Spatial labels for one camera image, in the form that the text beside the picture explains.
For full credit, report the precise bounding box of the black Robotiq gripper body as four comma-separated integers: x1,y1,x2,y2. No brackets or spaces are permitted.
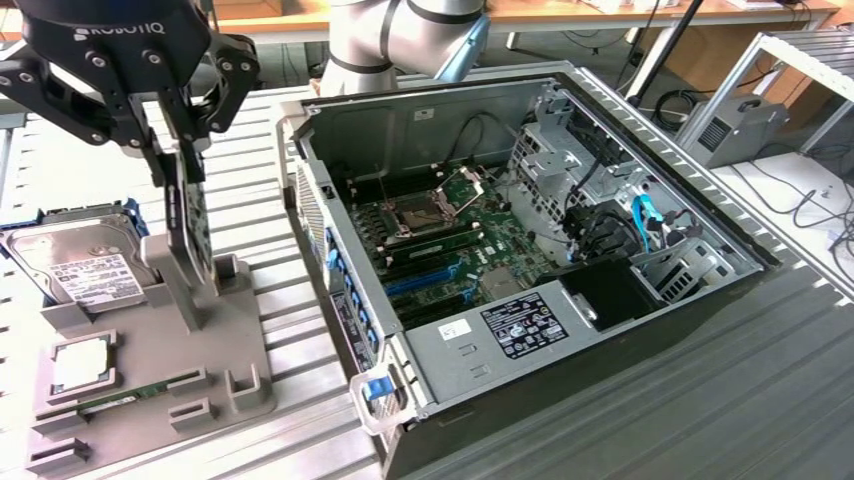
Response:
17,0,213,97

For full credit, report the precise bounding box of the black graphics card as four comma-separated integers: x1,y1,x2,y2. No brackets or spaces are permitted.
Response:
156,144,216,286

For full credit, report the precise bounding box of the silver hard disk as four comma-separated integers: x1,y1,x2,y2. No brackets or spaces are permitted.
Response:
0,212,152,314

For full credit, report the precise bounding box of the CPU socket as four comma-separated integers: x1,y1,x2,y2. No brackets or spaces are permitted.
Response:
389,197,461,242

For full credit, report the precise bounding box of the metal socket cover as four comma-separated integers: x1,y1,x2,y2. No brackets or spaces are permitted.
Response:
432,167,492,221

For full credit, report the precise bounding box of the green RAM stick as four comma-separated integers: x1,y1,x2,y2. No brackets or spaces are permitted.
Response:
385,224,485,264
76,382,172,416

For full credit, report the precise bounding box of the blue expansion slot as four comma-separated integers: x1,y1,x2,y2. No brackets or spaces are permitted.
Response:
384,267,461,297

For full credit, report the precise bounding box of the metal drive cage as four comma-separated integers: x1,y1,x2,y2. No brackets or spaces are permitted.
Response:
509,122,643,212

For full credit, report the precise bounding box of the wooden desk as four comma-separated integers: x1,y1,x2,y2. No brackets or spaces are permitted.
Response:
212,0,854,37

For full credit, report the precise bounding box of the green motherboard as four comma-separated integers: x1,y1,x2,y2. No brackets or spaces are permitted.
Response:
345,164,568,327

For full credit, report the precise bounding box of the silver CPU chip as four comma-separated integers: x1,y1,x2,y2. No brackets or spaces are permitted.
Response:
50,342,112,399

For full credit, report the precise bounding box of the grey parts rack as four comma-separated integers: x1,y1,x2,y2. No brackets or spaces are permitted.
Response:
25,229,279,474

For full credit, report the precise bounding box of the silver chipset heatsink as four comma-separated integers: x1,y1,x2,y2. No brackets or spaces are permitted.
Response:
479,267,525,297

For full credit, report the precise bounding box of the black stand pole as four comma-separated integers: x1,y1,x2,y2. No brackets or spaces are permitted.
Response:
626,0,706,104

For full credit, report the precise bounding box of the grey power supply unit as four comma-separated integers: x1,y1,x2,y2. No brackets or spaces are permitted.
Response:
399,279,606,409

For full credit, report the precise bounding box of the grey control box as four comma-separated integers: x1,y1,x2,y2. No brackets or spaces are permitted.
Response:
692,94,792,169

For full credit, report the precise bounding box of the black open PC case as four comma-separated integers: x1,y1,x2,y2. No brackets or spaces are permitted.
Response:
276,59,786,480

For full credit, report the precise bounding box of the black looped wire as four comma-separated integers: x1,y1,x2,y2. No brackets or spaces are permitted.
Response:
445,113,519,169

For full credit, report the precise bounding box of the black wire bundle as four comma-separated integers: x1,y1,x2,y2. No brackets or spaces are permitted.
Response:
563,89,643,262

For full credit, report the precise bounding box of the coiled black cable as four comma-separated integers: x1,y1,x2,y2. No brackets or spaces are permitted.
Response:
652,89,702,129

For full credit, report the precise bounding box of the blue data wire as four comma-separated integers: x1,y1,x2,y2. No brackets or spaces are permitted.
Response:
630,193,670,254

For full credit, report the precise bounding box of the aluminium profile frame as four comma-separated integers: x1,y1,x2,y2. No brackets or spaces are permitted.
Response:
672,27,854,157

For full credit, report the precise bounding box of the black cable on white table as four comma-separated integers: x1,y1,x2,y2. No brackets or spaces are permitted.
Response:
726,164,854,252

